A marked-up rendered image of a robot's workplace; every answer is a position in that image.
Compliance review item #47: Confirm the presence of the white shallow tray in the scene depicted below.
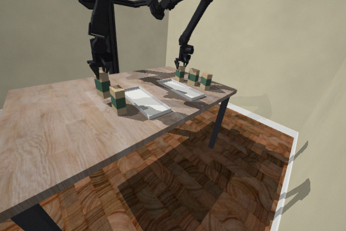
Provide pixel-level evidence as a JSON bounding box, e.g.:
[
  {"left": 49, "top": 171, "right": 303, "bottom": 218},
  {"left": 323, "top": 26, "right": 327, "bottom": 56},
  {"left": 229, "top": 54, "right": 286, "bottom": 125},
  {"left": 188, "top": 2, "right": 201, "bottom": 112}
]
[
  {"left": 124, "top": 86, "right": 171, "bottom": 120},
  {"left": 158, "top": 78, "right": 205, "bottom": 101}
]

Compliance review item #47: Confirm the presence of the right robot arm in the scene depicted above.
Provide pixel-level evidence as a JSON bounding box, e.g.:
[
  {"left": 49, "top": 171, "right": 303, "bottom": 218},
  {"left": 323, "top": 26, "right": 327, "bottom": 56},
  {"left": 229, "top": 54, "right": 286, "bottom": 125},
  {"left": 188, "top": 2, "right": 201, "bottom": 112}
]
[{"left": 82, "top": 0, "right": 114, "bottom": 66}]

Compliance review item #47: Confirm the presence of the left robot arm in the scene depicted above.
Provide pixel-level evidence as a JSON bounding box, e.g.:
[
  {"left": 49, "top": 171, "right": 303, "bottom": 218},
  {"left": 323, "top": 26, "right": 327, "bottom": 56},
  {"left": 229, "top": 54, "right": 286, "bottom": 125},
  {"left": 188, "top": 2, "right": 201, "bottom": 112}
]
[{"left": 152, "top": 0, "right": 213, "bottom": 62}]

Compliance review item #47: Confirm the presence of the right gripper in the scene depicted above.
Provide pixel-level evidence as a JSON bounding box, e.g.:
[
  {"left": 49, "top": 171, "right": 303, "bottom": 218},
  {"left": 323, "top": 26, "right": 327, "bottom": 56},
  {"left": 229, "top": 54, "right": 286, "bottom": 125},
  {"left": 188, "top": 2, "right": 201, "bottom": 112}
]
[{"left": 87, "top": 60, "right": 110, "bottom": 80}]

